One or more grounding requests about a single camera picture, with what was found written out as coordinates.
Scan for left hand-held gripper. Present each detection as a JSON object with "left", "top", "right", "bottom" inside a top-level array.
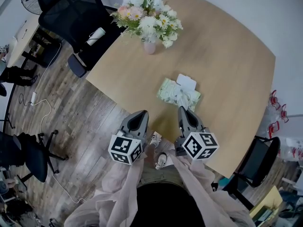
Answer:
[{"left": 108, "top": 110, "right": 150, "bottom": 166}]

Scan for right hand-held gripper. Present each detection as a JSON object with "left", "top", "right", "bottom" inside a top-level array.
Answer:
[{"left": 174, "top": 106, "right": 220, "bottom": 161}]

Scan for white wet wipe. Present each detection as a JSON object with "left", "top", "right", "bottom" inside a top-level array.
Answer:
[{"left": 165, "top": 84, "right": 194, "bottom": 111}]

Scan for person's right forearm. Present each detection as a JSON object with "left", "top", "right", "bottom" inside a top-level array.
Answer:
[{"left": 169, "top": 154, "right": 221, "bottom": 212}]

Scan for person's left forearm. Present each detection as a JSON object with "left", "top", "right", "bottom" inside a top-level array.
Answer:
[{"left": 94, "top": 154, "right": 152, "bottom": 222}]

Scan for green tissue pack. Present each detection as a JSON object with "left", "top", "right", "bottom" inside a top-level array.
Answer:
[{"left": 156, "top": 73, "right": 202, "bottom": 112}]

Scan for person's white sneaker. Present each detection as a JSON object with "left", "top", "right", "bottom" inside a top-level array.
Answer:
[
  {"left": 151, "top": 132, "right": 162, "bottom": 148},
  {"left": 155, "top": 152, "right": 168, "bottom": 170}
]

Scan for person's khaki trousers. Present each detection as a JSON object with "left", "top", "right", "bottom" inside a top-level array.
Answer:
[{"left": 139, "top": 145, "right": 184, "bottom": 189}]

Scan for teal cloth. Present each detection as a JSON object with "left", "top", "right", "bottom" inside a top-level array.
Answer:
[{"left": 217, "top": 176, "right": 230, "bottom": 189}]

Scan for light wooden square table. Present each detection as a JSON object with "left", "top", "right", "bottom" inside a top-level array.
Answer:
[{"left": 85, "top": 0, "right": 276, "bottom": 179}]

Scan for black folding chair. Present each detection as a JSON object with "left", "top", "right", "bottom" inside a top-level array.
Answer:
[{"left": 233, "top": 136, "right": 281, "bottom": 188}]

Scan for pink vase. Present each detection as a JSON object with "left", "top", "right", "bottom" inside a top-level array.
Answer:
[{"left": 143, "top": 41, "right": 156, "bottom": 55}]

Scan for black stand base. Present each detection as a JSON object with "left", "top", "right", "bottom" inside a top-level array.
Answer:
[{"left": 222, "top": 174, "right": 254, "bottom": 210}]

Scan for person's black shirt torso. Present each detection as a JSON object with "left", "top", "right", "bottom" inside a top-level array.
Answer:
[{"left": 136, "top": 183, "right": 206, "bottom": 227}]

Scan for white roll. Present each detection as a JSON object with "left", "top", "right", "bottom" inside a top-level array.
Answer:
[{"left": 85, "top": 27, "right": 106, "bottom": 46}]

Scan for white water dispenser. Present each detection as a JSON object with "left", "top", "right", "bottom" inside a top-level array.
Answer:
[{"left": 279, "top": 114, "right": 303, "bottom": 151}]

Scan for black armrest office chair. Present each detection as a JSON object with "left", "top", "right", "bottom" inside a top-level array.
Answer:
[{"left": 0, "top": 129, "right": 69, "bottom": 183}]

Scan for white and pink flower bouquet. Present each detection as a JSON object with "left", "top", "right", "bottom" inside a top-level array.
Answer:
[{"left": 110, "top": 0, "right": 184, "bottom": 49}]

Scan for yellow table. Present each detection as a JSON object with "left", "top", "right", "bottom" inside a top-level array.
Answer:
[{"left": 250, "top": 185, "right": 284, "bottom": 222}]

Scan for dark green box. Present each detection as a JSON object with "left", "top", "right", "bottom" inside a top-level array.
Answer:
[{"left": 254, "top": 206, "right": 276, "bottom": 222}]

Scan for black mesh high-back office chair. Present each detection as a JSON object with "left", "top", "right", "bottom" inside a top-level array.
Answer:
[{"left": 37, "top": 0, "right": 126, "bottom": 78}]

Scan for oval white table black legs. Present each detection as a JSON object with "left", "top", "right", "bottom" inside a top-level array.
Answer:
[{"left": 6, "top": 15, "right": 62, "bottom": 68}]

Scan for long white cable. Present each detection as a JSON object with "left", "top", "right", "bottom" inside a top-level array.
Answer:
[{"left": 32, "top": 99, "right": 87, "bottom": 204}]

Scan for thin white power cord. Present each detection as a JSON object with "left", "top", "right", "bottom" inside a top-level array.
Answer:
[{"left": 34, "top": 43, "right": 62, "bottom": 94}]

